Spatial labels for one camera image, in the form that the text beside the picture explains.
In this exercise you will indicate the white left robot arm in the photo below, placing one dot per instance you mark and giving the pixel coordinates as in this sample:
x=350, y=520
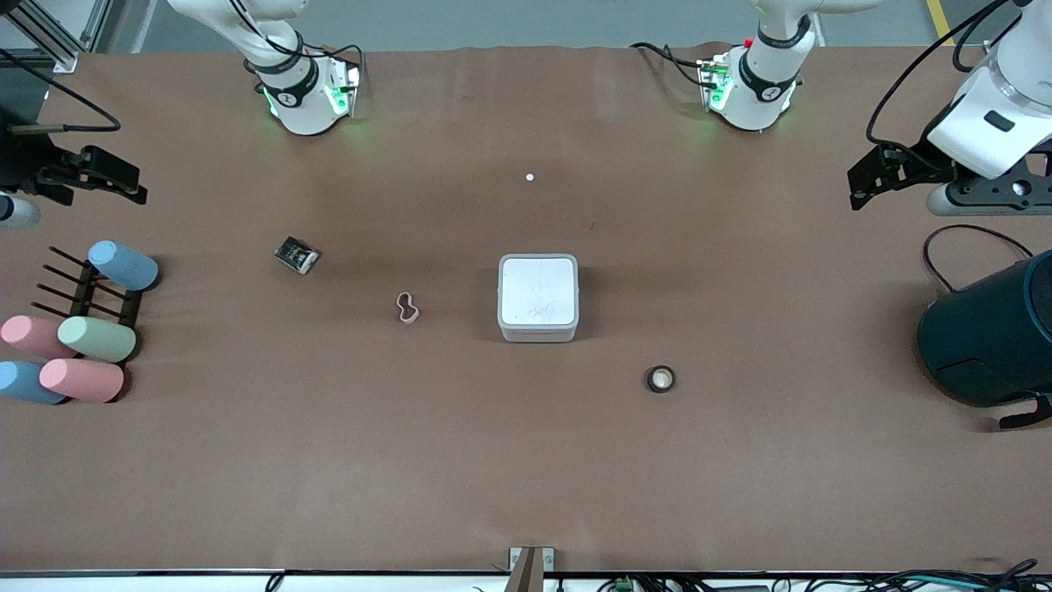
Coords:
x=764, y=82

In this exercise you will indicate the light green plastic cup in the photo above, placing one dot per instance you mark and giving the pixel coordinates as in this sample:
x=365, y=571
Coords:
x=97, y=339

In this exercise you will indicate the aluminium frame profile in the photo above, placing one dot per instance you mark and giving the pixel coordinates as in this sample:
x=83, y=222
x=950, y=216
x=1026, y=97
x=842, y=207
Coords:
x=49, y=33

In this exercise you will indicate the light blue plastic cup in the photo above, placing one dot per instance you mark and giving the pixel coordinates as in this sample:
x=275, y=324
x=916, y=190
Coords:
x=123, y=265
x=25, y=382

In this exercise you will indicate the black cup drying rack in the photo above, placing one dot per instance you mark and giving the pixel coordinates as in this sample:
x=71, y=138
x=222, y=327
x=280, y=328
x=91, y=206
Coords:
x=82, y=288

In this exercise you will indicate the brown table cover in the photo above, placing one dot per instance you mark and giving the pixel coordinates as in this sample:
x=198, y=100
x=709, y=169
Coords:
x=740, y=493

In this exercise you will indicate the dark teal electric kettle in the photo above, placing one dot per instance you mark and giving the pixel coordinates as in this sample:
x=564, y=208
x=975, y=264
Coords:
x=986, y=337

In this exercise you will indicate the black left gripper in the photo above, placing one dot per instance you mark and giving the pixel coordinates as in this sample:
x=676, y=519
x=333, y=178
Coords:
x=919, y=158

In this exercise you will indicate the white rubber band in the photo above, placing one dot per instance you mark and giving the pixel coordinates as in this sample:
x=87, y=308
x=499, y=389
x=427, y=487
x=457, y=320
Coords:
x=401, y=308

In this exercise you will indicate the green lit base board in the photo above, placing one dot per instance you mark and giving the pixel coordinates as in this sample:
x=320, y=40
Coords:
x=343, y=86
x=713, y=82

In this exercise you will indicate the small black white carton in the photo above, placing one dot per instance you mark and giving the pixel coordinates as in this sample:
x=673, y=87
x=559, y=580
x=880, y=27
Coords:
x=296, y=255

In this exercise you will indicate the white square trash bin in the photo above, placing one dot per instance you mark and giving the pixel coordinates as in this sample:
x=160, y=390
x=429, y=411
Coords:
x=538, y=296

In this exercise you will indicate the grey metal camera bracket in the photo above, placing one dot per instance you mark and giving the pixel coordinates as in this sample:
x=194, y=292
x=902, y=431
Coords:
x=530, y=567

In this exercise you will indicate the pink plastic cup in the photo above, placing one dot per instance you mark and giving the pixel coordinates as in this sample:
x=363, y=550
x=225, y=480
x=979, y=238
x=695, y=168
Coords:
x=82, y=380
x=33, y=335

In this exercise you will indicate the black tape roll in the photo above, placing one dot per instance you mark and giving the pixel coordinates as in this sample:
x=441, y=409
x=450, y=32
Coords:
x=651, y=379

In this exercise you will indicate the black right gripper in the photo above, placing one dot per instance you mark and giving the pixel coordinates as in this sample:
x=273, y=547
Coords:
x=18, y=158

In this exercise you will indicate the small green connector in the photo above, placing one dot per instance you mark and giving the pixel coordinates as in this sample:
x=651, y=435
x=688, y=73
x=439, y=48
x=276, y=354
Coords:
x=625, y=585

